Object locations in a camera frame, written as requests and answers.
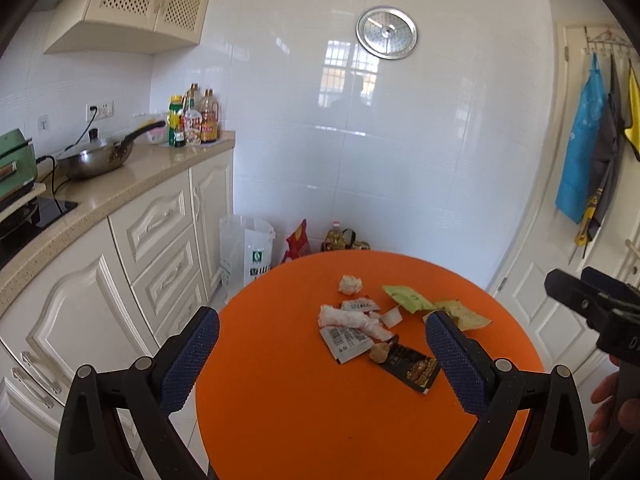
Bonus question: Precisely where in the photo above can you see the yellow snack packet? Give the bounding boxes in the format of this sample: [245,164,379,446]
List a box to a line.
[423,300,492,332]

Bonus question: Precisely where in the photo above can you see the black snack wrapper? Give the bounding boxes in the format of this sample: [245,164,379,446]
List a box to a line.
[381,336,440,394]

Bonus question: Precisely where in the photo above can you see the green snack packet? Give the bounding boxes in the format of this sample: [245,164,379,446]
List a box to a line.
[383,285,435,314]

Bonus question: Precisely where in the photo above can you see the white barcode label wrapper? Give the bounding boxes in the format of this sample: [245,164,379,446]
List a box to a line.
[320,326,374,364]

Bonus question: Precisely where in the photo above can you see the white tissue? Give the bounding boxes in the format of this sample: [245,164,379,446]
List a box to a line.
[338,275,362,296]

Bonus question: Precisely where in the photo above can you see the orange snack wrapper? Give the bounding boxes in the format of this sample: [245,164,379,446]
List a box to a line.
[341,297,380,313]

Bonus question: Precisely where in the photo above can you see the person's right hand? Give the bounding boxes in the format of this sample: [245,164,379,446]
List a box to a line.
[588,370,640,446]

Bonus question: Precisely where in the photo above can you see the white panel door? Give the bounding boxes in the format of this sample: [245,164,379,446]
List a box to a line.
[490,25,639,382]

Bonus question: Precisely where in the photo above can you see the blue apron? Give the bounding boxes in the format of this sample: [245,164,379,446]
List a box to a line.
[555,53,606,223]

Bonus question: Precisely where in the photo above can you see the cream base cabinets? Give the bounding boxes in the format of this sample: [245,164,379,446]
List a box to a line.
[1,141,233,479]

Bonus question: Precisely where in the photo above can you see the yellow cloth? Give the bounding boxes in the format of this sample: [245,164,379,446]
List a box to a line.
[625,65,640,160]

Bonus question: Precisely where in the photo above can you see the round orange table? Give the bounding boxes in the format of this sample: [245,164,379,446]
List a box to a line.
[195,250,542,479]

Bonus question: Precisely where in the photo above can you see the white plastic floor bag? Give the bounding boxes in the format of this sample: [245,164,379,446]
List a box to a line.
[219,214,276,302]

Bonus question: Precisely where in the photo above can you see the brown nut shell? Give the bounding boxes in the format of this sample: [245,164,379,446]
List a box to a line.
[369,342,390,364]

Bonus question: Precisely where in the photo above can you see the small white paper scrap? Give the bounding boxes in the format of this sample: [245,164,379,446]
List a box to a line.
[380,306,402,328]

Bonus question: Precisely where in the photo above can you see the black gas stove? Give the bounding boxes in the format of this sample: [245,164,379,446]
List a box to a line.
[0,197,78,269]

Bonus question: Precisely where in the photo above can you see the red snack bag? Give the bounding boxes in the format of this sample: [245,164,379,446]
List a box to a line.
[282,219,311,263]

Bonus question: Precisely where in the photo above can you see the cooking oil jug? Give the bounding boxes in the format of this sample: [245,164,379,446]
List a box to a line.
[321,221,371,252]

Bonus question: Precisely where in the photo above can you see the green multi cooker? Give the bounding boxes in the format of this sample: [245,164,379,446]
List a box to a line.
[0,129,38,209]

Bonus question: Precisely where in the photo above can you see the green cap sauce bottle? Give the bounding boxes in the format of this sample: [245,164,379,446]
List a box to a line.
[167,96,186,148]

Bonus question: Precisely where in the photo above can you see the over-door hook rack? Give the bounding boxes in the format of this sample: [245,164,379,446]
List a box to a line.
[582,26,638,58]

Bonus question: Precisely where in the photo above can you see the brown oil bottle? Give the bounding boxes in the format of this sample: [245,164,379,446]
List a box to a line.
[200,89,219,144]

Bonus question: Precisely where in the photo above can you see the red label sauce bottle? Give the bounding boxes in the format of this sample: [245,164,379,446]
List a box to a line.
[182,82,202,145]

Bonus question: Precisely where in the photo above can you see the door handle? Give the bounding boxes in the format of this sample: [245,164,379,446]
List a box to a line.
[625,238,640,275]

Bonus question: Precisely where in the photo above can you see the steel wok with handle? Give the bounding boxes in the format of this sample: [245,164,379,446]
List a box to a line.
[56,120,166,181]

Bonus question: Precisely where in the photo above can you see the wall power socket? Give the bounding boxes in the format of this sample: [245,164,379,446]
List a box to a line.
[86,101,114,122]

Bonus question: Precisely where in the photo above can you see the lattice wall cabinet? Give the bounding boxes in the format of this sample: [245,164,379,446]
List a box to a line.
[43,0,208,54]

